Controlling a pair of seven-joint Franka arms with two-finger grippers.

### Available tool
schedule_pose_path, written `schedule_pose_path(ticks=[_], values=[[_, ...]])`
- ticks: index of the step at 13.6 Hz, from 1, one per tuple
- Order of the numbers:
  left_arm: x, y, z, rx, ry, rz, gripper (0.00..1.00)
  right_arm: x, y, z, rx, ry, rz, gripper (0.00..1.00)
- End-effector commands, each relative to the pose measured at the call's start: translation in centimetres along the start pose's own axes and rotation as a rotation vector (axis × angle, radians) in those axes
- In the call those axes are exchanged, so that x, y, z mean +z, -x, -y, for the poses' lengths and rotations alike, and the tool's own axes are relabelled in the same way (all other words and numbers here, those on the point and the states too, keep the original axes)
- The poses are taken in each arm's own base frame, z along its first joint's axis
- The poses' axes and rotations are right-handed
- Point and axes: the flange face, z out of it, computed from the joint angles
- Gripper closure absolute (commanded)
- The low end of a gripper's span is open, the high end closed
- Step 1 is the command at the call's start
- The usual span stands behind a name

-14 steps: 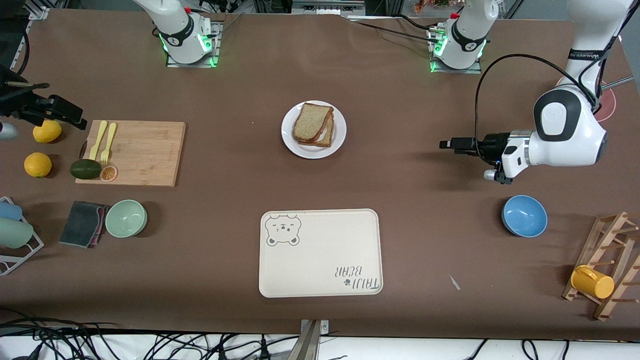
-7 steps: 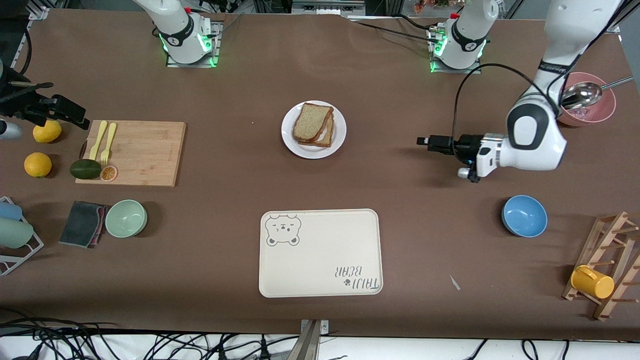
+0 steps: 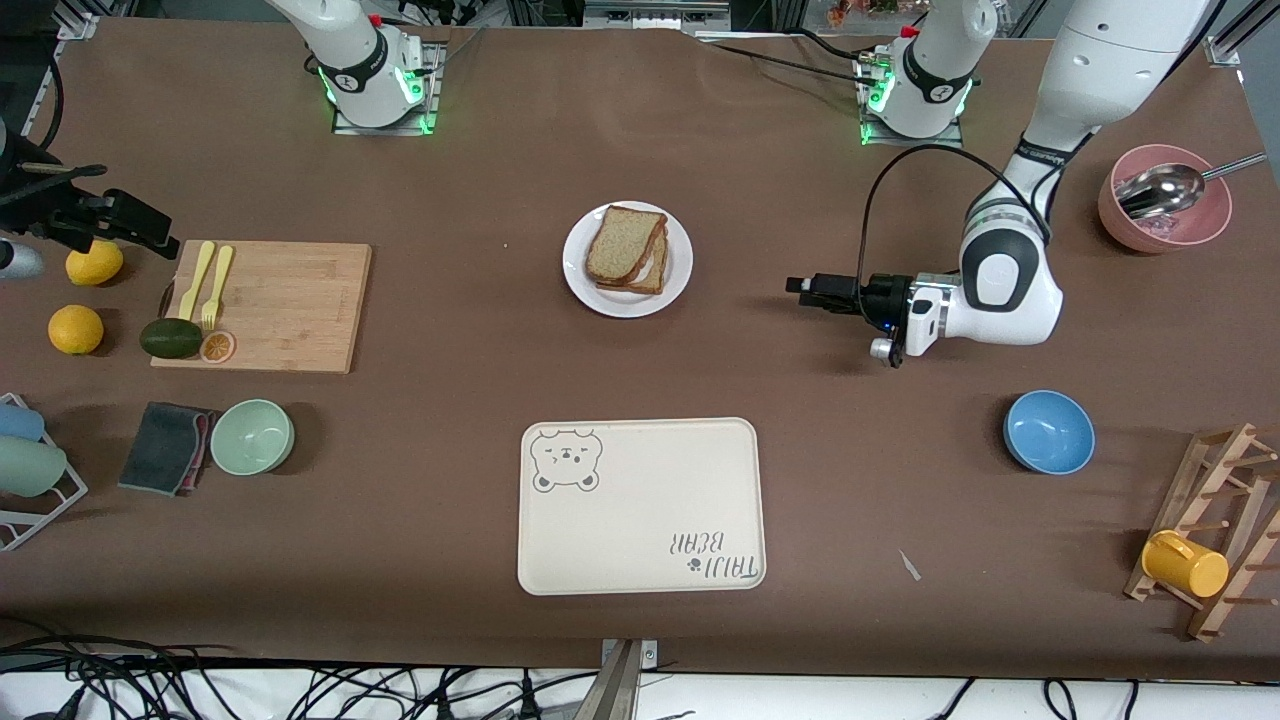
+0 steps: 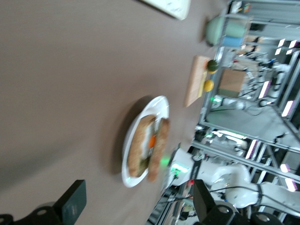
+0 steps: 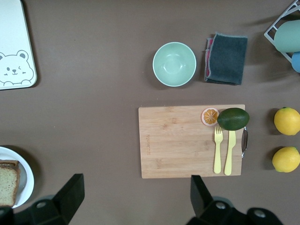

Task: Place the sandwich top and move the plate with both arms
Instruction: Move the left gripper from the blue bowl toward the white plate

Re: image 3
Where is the aluminium table rail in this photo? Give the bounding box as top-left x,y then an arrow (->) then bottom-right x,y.
30,15 -> 101,131
1205,0 -> 1280,69

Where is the dark grey cloth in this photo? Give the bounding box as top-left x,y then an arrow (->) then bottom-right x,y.
118,402 -> 213,496

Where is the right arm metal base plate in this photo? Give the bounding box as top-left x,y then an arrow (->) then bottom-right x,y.
332,40 -> 446,136

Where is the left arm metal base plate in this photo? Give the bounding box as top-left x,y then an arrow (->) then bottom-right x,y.
858,50 -> 966,149

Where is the yellow plastic knife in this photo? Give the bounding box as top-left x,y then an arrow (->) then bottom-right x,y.
178,241 -> 216,322

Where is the yellow plastic fork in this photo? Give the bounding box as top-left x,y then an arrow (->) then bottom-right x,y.
201,246 -> 235,332

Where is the brown bread slice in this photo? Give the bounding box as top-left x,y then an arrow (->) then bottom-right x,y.
597,232 -> 669,295

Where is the cream tray with bear print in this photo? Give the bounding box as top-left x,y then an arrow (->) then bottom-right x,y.
517,417 -> 767,597

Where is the metal ladle spoon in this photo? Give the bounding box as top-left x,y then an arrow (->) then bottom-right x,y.
1113,152 -> 1269,219

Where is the pale green cup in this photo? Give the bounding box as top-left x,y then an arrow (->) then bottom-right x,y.
0,436 -> 68,498

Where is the pink cloth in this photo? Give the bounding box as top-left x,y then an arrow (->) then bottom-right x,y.
190,410 -> 223,493

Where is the blue bowl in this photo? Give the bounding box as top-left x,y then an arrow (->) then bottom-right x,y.
1003,390 -> 1096,475

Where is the white round plate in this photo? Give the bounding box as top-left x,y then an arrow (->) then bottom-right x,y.
562,201 -> 694,319

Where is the yellow mug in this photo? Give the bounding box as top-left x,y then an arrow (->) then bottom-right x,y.
1141,530 -> 1230,599

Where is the round orange-yellow citrus fruit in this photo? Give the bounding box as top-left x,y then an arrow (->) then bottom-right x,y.
48,305 -> 105,356

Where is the yellow lemon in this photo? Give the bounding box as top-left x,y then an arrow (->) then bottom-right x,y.
66,240 -> 124,287

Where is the aluminium frame rail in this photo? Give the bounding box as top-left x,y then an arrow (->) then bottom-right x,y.
598,638 -> 661,720

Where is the pink ribbed bowl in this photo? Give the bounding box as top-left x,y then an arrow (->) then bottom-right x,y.
1098,144 -> 1233,254

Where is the black cable bundle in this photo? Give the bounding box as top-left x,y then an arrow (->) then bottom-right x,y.
0,615 -> 601,720

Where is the dark green avocado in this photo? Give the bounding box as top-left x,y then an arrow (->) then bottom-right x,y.
139,318 -> 206,360

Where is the brown bread slice sandwich lid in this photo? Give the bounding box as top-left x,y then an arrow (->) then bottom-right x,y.
585,205 -> 669,285

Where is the wooden cutting board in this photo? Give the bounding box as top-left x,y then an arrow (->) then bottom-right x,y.
150,243 -> 373,376

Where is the white wire cup rack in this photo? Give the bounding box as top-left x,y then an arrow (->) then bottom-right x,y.
0,393 -> 89,553

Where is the pale green bowl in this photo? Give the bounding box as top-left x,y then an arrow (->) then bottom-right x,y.
210,399 -> 296,476

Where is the wooden peg drying rack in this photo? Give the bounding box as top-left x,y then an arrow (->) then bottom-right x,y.
1124,423 -> 1280,642

